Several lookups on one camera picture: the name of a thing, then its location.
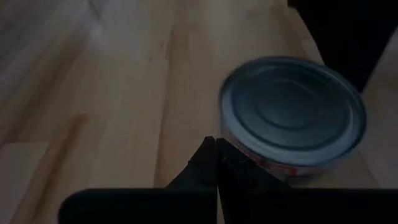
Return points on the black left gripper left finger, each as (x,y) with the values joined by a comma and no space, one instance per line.
(199,193)

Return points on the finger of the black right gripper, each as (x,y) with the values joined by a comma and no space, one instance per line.
(348,37)

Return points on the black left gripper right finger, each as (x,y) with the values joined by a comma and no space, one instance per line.
(242,186)

